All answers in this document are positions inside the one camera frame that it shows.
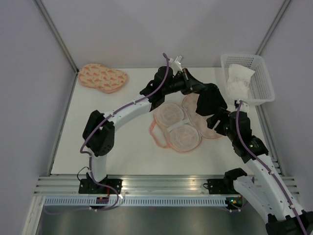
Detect white slotted cable duct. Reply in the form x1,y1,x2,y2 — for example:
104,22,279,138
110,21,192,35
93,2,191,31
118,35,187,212
45,196,227,207

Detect floral mesh laundry bag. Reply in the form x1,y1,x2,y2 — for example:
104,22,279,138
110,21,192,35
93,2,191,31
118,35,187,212
149,94,222,153

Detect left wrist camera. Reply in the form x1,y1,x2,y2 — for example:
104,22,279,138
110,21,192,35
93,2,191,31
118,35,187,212
169,55,184,73

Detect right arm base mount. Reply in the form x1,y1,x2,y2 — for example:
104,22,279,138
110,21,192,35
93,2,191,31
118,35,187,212
202,179,237,195

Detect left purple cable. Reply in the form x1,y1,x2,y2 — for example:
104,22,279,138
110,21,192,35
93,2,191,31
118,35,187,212
80,52,172,182

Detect black bra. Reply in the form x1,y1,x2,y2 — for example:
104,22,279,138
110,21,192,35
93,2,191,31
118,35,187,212
196,83,227,117

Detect white bra in basket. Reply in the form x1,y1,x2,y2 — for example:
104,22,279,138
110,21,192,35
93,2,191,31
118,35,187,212
226,64,255,99

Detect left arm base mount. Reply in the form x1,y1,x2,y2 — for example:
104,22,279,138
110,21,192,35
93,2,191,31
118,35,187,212
78,178,122,205

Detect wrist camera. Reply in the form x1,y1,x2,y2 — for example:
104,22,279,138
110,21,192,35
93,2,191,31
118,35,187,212
234,99,250,114
169,55,184,73

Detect right aluminium frame post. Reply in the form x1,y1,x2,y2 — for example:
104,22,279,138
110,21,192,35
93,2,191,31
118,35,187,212
255,0,293,56

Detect aluminium frame post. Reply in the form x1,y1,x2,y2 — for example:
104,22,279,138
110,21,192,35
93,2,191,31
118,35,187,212
255,0,293,56
33,0,79,75

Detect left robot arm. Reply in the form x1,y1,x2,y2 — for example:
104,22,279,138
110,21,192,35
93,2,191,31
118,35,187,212
80,66,206,194

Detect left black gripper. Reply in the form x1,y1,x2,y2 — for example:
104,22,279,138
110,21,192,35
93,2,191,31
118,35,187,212
163,69,206,95

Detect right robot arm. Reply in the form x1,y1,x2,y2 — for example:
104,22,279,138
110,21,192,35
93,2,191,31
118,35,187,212
206,108,313,235

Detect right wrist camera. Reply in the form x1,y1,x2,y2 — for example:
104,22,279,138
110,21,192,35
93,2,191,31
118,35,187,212
234,99,250,114

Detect left aluminium frame post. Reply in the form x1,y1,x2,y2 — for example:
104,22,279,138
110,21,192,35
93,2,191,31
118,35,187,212
33,0,79,75

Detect white perforated plastic basket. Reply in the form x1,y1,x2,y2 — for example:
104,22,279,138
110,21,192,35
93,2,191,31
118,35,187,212
221,53,275,106

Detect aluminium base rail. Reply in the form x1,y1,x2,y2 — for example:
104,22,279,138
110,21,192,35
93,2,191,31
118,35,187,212
35,175,222,197

